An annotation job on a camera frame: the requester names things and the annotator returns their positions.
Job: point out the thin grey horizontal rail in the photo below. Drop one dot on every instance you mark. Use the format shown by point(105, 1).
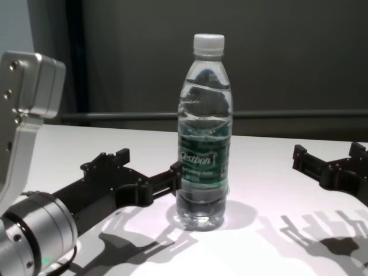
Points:
point(120, 116)

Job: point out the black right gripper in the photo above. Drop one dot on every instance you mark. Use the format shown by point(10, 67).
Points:
point(348, 178)

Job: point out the clear water bottle green label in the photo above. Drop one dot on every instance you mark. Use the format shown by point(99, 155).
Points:
point(204, 161)

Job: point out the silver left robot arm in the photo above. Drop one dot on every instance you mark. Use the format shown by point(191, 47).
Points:
point(37, 227)

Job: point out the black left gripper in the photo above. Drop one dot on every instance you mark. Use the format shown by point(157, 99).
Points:
point(103, 189)

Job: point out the dark vertical post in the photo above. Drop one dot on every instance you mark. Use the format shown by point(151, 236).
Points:
point(79, 57)

